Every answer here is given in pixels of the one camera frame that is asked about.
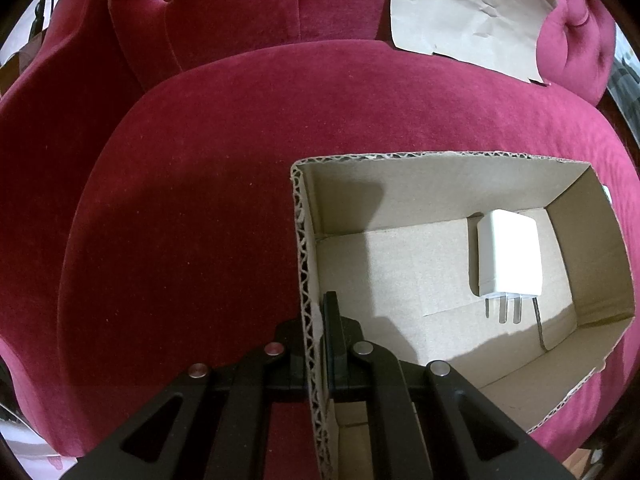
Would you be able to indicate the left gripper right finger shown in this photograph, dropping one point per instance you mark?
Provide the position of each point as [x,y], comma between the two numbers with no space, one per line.
[393,391]

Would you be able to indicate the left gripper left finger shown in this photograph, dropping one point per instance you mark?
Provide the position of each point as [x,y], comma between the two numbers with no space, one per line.
[268,374]

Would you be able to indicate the cardboard box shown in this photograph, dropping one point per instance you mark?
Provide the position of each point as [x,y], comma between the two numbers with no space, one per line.
[394,235]

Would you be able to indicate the large white charger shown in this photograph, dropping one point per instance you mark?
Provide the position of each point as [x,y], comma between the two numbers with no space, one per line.
[509,261]

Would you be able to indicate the red velvet armchair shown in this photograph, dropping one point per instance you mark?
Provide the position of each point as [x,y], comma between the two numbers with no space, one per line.
[147,209]

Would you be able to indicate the brown paper sheet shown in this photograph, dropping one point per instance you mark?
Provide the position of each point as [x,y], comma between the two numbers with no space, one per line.
[499,35]

